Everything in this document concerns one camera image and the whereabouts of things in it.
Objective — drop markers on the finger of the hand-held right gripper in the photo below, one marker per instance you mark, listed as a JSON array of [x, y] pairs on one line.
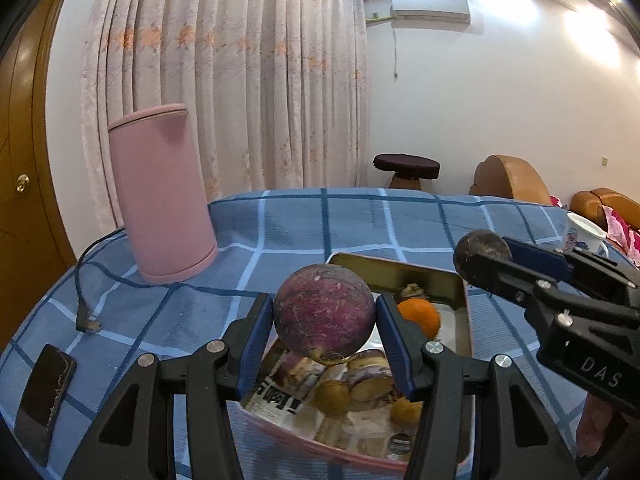
[[537, 255], [500, 275]]

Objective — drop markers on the yellow-green round fruit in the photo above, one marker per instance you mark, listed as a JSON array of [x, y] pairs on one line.
[[332, 397]]

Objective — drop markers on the dark purple passion fruit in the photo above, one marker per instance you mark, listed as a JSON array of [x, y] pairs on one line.
[[480, 245]]

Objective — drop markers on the small orange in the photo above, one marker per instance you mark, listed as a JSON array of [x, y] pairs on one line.
[[406, 411]]

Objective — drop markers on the yellow air conditioner pipe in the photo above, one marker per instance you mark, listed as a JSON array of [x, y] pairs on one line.
[[379, 19]]

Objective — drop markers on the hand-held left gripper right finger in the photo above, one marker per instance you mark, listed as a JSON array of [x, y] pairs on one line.
[[395, 350]]

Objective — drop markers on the brass door knob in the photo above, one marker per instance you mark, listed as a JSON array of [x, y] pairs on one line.
[[22, 183]]

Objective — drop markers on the black smartphone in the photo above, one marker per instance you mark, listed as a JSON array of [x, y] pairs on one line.
[[42, 400]]

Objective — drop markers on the large orange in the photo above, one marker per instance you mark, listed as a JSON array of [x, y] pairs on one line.
[[422, 317]]

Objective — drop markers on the whole purple radish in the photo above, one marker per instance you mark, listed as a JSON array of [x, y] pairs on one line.
[[325, 307]]

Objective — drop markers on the wooden door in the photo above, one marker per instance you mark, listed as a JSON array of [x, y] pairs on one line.
[[30, 125]]

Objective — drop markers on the white printed cup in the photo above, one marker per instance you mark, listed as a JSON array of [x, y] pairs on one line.
[[582, 232]]

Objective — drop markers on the white air conditioner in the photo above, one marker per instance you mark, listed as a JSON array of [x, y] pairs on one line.
[[430, 6]]

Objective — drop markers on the brown leather armchair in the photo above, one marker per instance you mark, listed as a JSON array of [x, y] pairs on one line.
[[505, 180]]

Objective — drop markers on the pink rectangular tin box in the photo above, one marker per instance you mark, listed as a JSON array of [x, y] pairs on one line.
[[425, 271]]

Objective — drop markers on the pink floral cushion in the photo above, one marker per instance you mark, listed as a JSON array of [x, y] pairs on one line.
[[620, 222]]

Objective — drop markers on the round dark stool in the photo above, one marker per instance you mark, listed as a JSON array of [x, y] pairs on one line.
[[406, 164]]

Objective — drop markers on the pink floral curtain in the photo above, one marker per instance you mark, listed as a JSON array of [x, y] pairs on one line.
[[225, 85]]

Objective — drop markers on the blue checked tablecloth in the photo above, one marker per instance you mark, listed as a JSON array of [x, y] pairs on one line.
[[300, 220]]

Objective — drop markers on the printed paper liner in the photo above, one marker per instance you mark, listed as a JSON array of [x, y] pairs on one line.
[[285, 390]]

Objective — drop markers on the brownish root vegetable piece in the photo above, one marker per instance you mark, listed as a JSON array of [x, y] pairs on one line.
[[412, 291]]

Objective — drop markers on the pink cylindrical container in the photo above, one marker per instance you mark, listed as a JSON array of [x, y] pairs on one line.
[[160, 195]]

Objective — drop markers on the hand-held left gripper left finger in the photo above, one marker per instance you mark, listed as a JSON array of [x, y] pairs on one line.
[[257, 345]]

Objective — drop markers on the brown leather sofa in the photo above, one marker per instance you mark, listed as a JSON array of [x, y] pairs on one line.
[[587, 200]]

